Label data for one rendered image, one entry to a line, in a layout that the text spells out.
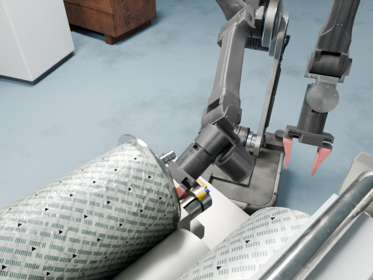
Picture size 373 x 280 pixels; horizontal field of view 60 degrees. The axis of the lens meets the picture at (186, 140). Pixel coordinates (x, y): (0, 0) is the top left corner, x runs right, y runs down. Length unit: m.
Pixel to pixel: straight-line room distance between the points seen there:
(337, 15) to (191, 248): 0.52
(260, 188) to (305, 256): 1.65
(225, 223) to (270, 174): 1.08
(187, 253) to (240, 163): 0.28
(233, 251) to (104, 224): 0.19
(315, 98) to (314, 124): 0.09
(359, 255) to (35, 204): 0.32
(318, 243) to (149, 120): 2.46
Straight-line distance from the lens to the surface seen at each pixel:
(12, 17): 3.05
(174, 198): 0.42
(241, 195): 1.77
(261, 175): 1.88
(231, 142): 0.64
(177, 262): 0.42
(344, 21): 0.73
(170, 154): 0.47
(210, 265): 0.24
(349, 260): 0.21
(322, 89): 0.69
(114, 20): 3.66
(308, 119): 0.76
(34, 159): 2.50
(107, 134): 2.54
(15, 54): 3.20
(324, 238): 0.19
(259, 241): 0.24
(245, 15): 0.96
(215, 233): 0.83
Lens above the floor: 1.60
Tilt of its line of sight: 42 degrees down
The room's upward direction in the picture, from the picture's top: straight up
